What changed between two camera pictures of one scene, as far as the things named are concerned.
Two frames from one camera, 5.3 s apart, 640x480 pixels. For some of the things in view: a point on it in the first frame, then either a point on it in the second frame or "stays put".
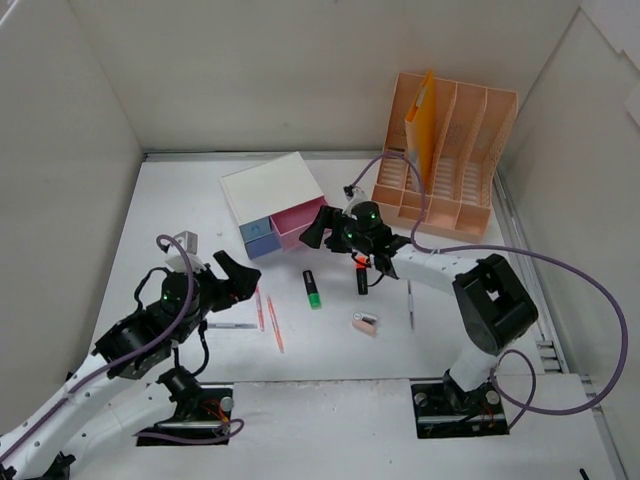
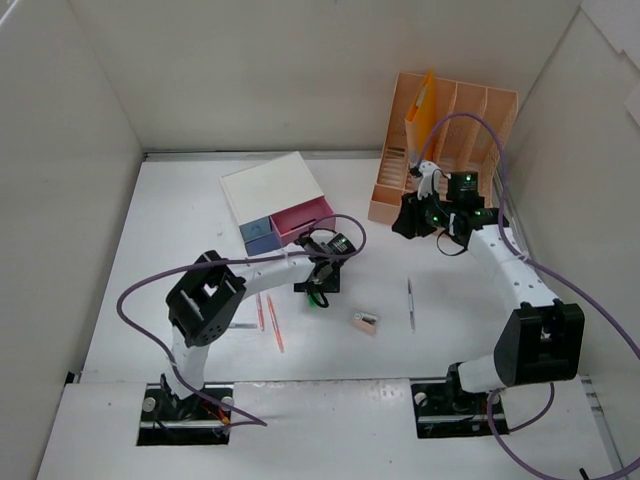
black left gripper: (216, 291) → (316, 286)
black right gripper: (338, 231) → (420, 215)
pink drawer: (292, 222) stays put
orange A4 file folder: (421, 127) stays put
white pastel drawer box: (274, 203) stays put
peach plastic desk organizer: (472, 124) stays put
